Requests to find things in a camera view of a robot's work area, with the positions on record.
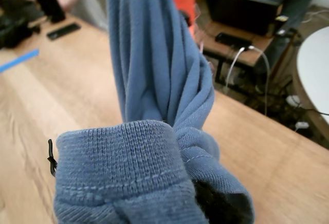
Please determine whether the white round table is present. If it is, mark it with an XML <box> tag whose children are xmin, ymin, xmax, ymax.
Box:
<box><xmin>296</xmin><ymin>26</ymin><xmax>329</xmax><ymax>122</ymax></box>

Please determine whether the blue printed T-shirt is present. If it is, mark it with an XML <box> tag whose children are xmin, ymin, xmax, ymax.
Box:
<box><xmin>53</xmin><ymin>0</ymin><xmax>255</xmax><ymax>224</ymax></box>

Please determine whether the small wooden side table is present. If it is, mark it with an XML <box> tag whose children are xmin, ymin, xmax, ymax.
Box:
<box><xmin>197</xmin><ymin>20</ymin><xmax>281</xmax><ymax>86</ymax></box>

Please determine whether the black power brick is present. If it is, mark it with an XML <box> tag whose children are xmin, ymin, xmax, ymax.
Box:
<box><xmin>215</xmin><ymin>32</ymin><xmax>253</xmax><ymax>49</ymax></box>

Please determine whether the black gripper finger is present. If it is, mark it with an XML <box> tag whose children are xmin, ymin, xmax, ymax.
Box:
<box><xmin>47</xmin><ymin>138</ymin><xmax>59</xmax><ymax>176</ymax></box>
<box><xmin>192</xmin><ymin>180</ymin><xmax>255</xmax><ymax>224</ymax></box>

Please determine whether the tall black speaker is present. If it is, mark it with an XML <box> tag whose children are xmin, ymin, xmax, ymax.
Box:
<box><xmin>38</xmin><ymin>0</ymin><xmax>66</xmax><ymax>24</ymax></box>

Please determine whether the black laptop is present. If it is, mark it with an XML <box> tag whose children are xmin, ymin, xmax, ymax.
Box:
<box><xmin>202</xmin><ymin>0</ymin><xmax>284</xmax><ymax>36</ymax></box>

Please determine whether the long blue tape strip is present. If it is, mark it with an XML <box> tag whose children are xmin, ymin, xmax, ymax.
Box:
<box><xmin>0</xmin><ymin>49</ymin><xmax>40</xmax><ymax>73</ymax></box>

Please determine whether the black bag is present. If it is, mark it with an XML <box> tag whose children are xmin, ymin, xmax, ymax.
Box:
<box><xmin>0</xmin><ymin>2</ymin><xmax>41</xmax><ymax>49</ymax></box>

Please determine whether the black remote control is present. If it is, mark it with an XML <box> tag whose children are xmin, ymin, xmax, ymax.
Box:
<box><xmin>46</xmin><ymin>23</ymin><xmax>82</xmax><ymax>41</ymax></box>

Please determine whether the white charging cable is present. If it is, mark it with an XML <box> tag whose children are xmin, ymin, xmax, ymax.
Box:
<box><xmin>225</xmin><ymin>46</ymin><xmax>249</xmax><ymax>94</ymax></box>
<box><xmin>246</xmin><ymin>45</ymin><xmax>271</xmax><ymax>116</ymax></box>

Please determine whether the white power plug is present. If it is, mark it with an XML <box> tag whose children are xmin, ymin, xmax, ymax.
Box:
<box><xmin>286</xmin><ymin>95</ymin><xmax>302</xmax><ymax>107</ymax></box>
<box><xmin>294</xmin><ymin>120</ymin><xmax>311</xmax><ymax>133</ymax></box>

